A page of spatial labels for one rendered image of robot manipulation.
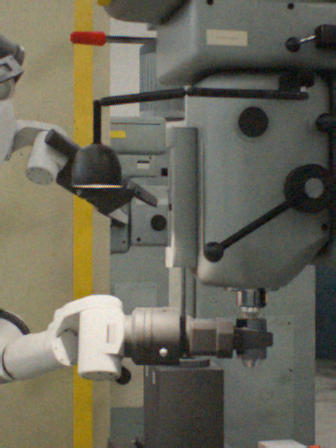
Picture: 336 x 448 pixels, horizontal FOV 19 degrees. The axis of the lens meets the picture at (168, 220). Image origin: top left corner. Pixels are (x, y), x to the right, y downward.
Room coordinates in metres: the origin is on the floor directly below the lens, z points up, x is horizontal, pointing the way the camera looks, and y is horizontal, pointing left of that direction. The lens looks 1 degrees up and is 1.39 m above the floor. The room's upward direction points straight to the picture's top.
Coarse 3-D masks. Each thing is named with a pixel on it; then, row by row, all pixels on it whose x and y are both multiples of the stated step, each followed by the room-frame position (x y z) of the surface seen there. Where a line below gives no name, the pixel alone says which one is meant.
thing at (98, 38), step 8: (72, 32) 1.55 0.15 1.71; (80, 32) 1.54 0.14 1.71; (88, 32) 1.55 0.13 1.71; (96, 32) 1.55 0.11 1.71; (72, 40) 1.54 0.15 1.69; (80, 40) 1.54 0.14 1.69; (88, 40) 1.54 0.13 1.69; (96, 40) 1.55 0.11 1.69; (104, 40) 1.55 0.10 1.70; (112, 40) 1.56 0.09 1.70; (120, 40) 1.56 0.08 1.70; (128, 40) 1.56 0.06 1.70; (136, 40) 1.57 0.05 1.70; (144, 40) 1.57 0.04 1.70; (152, 40) 1.57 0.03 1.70
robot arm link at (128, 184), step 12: (132, 180) 2.12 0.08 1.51; (72, 192) 2.10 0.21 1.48; (84, 192) 2.09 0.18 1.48; (96, 192) 2.11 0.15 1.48; (108, 192) 2.11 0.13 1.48; (120, 192) 2.11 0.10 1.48; (132, 192) 2.11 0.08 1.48; (96, 204) 2.15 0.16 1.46; (108, 204) 2.14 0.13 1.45; (120, 204) 2.13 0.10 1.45
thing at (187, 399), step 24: (192, 360) 1.80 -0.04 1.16; (144, 384) 1.96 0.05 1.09; (168, 384) 1.77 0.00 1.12; (192, 384) 1.77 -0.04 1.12; (216, 384) 1.78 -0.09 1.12; (144, 408) 1.96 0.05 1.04; (168, 408) 1.77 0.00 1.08; (192, 408) 1.77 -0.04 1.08; (216, 408) 1.78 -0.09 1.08; (144, 432) 1.96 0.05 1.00; (168, 432) 1.77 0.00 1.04; (192, 432) 1.77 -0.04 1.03; (216, 432) 1.78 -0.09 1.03
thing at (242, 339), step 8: (232, 336) 1.47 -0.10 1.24; (240, 336) 1.48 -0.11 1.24; (248, 336) 1.48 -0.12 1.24; (256, 336) 1.48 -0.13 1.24; (264, 336) 1.48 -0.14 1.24; (272, 336) 1.48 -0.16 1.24; (232, 344) 1.47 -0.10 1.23; (240, 344) 1.48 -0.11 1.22; (248, 344) 1.48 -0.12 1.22; (256, 344) 1.48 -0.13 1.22; (264, 344) 1.48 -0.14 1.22; (272, 344) 1.48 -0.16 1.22
